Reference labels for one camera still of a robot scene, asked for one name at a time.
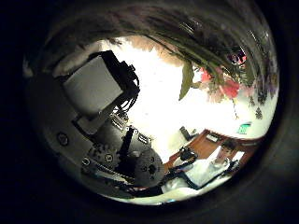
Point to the green exit sign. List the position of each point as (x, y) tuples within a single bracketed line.
[(244, 128)]

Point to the person in white shirt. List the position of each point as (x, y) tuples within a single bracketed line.
[(225, 151)]

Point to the brown wooden desk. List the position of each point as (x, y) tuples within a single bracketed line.
[(204, 144)]

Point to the pink flower bouquet green stem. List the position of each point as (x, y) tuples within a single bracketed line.
[(218, 62)]

